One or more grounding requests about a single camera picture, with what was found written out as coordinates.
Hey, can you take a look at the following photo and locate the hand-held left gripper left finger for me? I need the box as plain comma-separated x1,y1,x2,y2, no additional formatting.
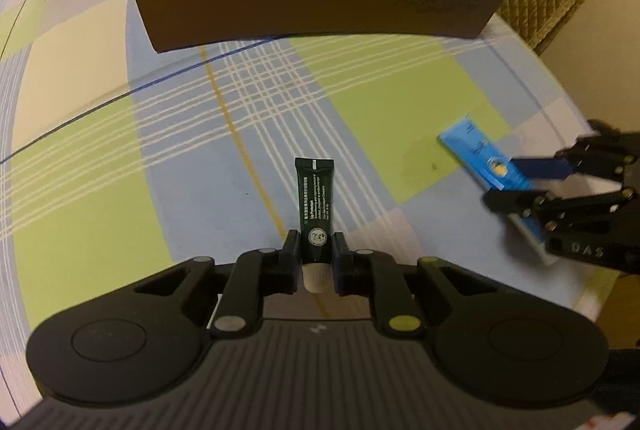
106,230,303,338

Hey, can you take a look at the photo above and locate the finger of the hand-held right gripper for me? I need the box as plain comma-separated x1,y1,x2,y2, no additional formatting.
509,119,640,191
481,187,640,239

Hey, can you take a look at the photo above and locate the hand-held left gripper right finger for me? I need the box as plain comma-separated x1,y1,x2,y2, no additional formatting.
331,231,527,338

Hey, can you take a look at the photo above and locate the small dark green tube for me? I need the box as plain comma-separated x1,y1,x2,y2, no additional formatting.
294,157,333,295

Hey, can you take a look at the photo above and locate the blue and white cream tube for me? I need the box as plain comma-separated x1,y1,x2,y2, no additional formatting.
437,120,561,265

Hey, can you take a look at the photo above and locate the checkered cloth covered desktop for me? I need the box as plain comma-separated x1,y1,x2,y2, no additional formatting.
0,0,626,416

